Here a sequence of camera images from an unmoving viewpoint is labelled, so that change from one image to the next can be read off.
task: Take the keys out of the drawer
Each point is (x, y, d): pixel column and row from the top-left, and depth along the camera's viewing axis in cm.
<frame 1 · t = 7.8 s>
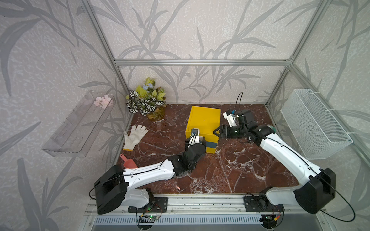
left hand: (201, 138, 78), fingers open
right hand: (217, 131, 78), fingers open
yellow drawer cabinet: (207, 120, 84), point 23 cm above the table
white work glove: (137, 133, 104), on the table
artificial potted plant: (148, 100, 88), point 27 cm above the table

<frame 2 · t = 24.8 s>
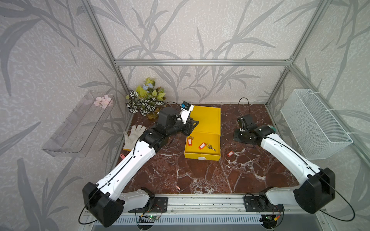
left hand: (196, 121, 70), fingers open
right hand: (234, 135, 83), fingers closed
yellow top drawer: (210, 138, 83), point 17 cm above the table
red tag key: (190, 141, 82), point 16 cm above the table
red tag key 2: (203, 145, 81), point 16 cm above the table
red tag key 3: (230, 153, 95), on the table
the other named things where they were.

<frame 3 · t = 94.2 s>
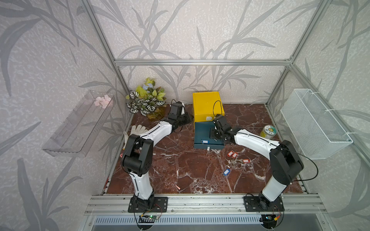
left hand: (193, 116, 92), fingers closed
right hand: (210, 131, 92), fingers closed
yellow drawer cabinet: (206, 106, 91), point 23 cm above the table
red tag key: (246, 160, 91), on the table
dark teal lower drawer: (202, 140, 93), point 7 cm above the table
blue tag key: (205, 142, 93), point 6 cm above the table
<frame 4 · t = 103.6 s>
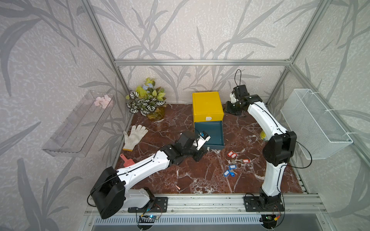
left hand: (206, 151, 77), fingers closed
right hand: (224, 109, 91), fingers open
blue tag key: (232, 173, 86), on the table
blue tag key 2: (232, 166, 88), on the table
